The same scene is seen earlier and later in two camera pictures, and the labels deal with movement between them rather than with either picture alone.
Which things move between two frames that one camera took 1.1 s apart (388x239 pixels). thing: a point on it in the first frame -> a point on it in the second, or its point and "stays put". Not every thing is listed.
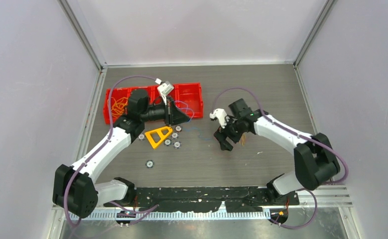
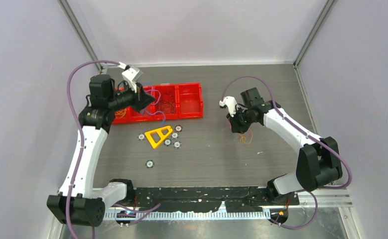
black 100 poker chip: [178, 128] stays put
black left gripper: [174, 116] -> [141, 98]
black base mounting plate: [207, 199] stays put
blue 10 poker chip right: [177, 144] stays put
